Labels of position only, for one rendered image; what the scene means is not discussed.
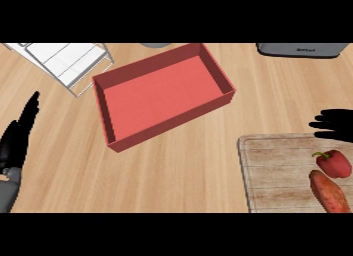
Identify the red cardboard box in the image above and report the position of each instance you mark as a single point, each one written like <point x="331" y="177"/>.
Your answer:
<point x="158" y="96"/>

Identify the grey round object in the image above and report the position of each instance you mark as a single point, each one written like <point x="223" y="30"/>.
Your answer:
<point x="155" y="45"/>

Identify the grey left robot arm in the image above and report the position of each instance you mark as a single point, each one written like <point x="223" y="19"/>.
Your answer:
<point x="3" y="191"/>

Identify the dark grey appliance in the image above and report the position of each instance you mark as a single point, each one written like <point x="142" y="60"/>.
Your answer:
<point x="301" y="50"/>

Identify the red bell pepper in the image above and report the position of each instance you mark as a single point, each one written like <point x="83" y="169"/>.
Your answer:
<point x="335" y="164"/>

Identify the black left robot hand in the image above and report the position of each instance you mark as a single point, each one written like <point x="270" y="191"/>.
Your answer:
<point x="16" y="140"/>

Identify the orange sweet potato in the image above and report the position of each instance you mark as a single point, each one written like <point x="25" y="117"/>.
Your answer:
<point x="328" y="193"/>

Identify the wooden cutting board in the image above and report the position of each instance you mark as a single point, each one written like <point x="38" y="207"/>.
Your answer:
<point x="291" y="173"/>

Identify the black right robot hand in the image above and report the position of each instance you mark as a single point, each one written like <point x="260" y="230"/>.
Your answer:
<point x="343" y="125"/>

